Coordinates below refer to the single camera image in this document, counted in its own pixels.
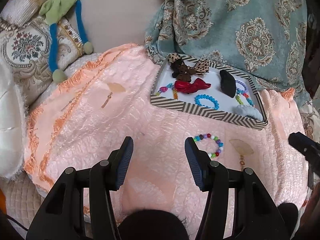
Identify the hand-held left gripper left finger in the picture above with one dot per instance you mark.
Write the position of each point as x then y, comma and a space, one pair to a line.
125, 160

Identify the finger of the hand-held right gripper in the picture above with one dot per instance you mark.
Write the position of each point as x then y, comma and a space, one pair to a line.
303, 145

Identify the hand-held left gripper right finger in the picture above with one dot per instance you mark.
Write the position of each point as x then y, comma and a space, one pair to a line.
195, 162

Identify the chevron striped box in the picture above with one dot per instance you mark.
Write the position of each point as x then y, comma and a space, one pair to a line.
212, 116

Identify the floral printed cushion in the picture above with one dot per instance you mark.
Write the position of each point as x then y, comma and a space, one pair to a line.
306, 120

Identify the pink quilted blanket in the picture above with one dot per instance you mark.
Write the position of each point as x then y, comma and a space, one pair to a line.
100, 120

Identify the grey scrunchie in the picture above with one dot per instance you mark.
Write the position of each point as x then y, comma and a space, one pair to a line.
252, 113

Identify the red bow hair clip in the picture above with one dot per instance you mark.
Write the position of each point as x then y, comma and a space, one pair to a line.
192, 86

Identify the black hair clip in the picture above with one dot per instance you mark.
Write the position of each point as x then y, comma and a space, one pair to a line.
228, 83

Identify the small leopard print bow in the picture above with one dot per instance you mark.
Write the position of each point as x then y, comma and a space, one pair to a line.
173, 57

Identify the beige quilted mat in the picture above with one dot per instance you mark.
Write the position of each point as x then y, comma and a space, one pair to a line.
17, 195

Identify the white fluffy pillow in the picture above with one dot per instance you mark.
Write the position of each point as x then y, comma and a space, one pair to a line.
10, 120

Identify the green and blue plush toy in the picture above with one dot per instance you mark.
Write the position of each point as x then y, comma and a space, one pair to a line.
53, 40

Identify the teal damask patterned blanket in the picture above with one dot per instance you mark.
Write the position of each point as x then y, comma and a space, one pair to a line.
237, 12

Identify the embroidered floral cushion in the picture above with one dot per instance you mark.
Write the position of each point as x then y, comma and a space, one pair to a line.
25, 45

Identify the beige striped cushion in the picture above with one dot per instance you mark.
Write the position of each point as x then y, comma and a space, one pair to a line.
22, 5

